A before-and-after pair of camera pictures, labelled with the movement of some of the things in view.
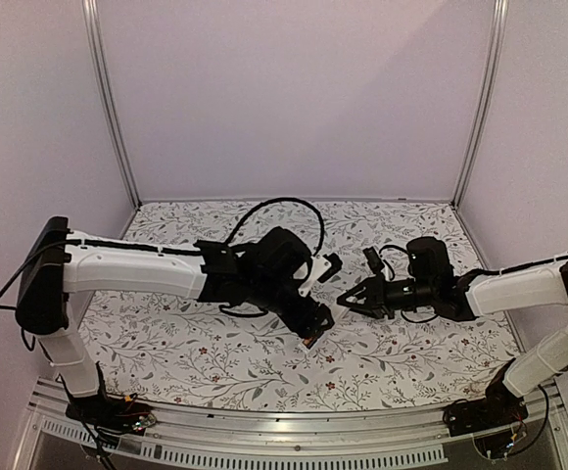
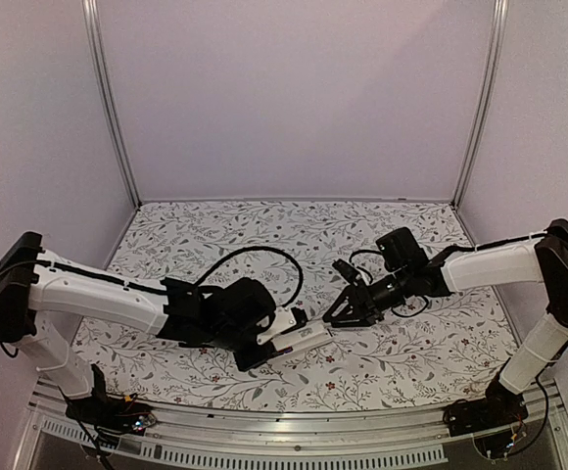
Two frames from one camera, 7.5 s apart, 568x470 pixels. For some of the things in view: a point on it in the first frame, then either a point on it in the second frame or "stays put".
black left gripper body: [307, 321] to [247, 362]
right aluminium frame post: [487, 104] stays put
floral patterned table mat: [196, 352] stays put
